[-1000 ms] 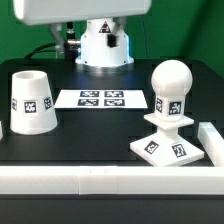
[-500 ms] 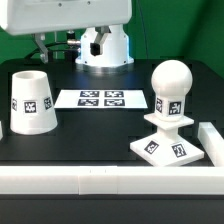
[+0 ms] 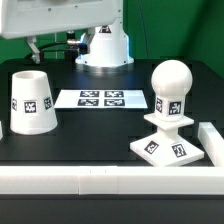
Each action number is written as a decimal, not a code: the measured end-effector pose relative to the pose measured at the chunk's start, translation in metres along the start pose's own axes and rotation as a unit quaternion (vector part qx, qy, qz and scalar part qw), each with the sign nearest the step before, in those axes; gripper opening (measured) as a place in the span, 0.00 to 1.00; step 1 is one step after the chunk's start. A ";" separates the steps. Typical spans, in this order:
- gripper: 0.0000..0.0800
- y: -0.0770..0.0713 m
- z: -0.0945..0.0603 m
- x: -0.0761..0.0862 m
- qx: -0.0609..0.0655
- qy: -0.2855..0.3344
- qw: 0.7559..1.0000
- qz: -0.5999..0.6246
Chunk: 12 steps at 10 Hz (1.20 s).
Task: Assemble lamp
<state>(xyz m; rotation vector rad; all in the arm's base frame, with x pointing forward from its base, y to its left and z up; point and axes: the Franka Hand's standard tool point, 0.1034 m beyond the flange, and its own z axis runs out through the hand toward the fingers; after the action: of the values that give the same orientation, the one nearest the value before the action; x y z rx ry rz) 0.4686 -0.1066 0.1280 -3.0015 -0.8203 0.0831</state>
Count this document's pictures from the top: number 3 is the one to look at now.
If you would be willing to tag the white lamp base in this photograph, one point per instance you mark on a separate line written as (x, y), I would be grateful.
(166, 147)

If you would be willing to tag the white lamp bulb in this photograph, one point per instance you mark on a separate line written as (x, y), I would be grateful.
(171, 81)

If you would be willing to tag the white right fence rail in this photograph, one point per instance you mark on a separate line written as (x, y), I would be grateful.
(212, 142)

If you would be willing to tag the white front fence rail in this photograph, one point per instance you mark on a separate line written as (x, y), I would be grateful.
(111, 180)

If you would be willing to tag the white lamp shade cone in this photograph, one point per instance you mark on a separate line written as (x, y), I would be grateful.
(32, 108)

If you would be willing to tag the white fence rail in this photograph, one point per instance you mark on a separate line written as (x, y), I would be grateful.
(212, 142)
(111, 180)

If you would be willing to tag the white sheet with markers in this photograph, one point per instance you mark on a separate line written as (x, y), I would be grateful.
(131, 99)

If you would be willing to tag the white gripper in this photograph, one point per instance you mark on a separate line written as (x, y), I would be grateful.
(28, 18)

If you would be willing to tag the white block at left edge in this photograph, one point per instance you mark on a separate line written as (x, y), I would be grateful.
(1, 131)

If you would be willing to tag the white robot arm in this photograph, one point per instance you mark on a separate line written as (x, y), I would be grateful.
(104, 46)

